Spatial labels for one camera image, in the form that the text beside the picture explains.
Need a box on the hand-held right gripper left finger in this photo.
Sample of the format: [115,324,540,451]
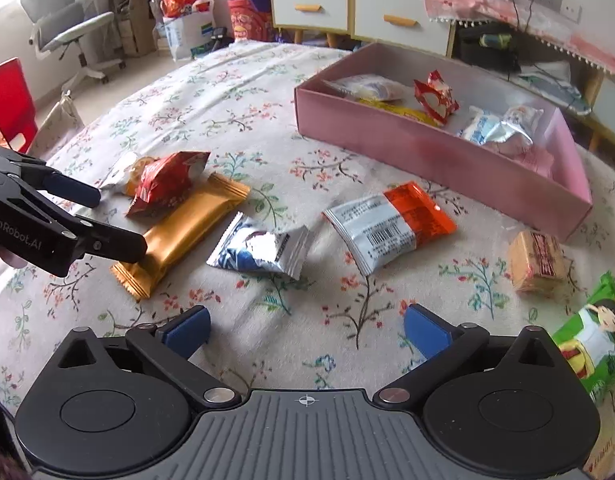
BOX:
[57,305,243,408]

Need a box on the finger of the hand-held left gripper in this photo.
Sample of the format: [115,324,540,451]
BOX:
[7,152,102,207]
[70,215,148,263]

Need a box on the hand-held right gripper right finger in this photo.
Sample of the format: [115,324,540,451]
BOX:
[372,302,561,406]

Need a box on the orange white snack packet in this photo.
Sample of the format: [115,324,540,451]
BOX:
[98,152,160,198]

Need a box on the gold snack packet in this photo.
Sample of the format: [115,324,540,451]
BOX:
[110,172,251,302]

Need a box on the large red snack packet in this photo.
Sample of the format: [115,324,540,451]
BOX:
[124,150,211,219]

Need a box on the blue silver snack packet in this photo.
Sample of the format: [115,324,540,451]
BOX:
[206,211,311,281]

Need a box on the white packet with orange end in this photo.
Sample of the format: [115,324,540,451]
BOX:
[321,181,458,277]

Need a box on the pink label wafer packet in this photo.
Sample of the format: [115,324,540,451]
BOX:
[507,230,568,297]

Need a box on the green cartoon snack packet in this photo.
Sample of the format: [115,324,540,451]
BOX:
[550,270,615,406]

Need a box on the pink cardboard box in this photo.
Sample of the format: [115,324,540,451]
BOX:
[293,41,594,243]

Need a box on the clear packet of white rolls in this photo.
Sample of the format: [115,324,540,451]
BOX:
[455,105,535,156]

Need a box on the yellow snack packet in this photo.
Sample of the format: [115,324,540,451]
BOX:
[357,97,445,128]

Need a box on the small red snack packet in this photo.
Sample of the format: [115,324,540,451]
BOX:
[413,70,461,126]

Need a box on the long white cookie packet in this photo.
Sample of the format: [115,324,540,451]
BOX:
[500,105,545,136]

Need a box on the white bread packet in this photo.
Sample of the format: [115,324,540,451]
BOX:
[321,74,413,102]

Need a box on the beige fabric bag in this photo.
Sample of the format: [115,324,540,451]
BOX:
[27,91,85,158]

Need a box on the grey office chair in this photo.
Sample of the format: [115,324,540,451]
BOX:
[20,0,125,86]

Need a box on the floral tablecloth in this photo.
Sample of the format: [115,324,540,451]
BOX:
[0,40,615,480]

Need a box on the wooden desk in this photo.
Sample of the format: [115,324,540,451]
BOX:
[110,0,160,58]

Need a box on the white shopping bag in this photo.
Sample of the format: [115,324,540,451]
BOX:
[162,0,218,63]

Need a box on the beige printed packet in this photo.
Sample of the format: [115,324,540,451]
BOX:
[582,425,615,478]

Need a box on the red gift bag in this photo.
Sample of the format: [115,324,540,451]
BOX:
[160,0,205,18]

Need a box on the white teal cloth pile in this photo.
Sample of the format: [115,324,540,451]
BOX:
[517,60,595,111]

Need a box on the wooden low cabinet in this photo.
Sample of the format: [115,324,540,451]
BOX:
[582,65,615,156]

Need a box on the pink tasselled cloth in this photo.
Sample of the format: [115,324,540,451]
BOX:
[423,0,615,86]

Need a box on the white drawer with orange handle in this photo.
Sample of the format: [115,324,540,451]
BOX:
[271,0,349,32]
[354,0,453,56]

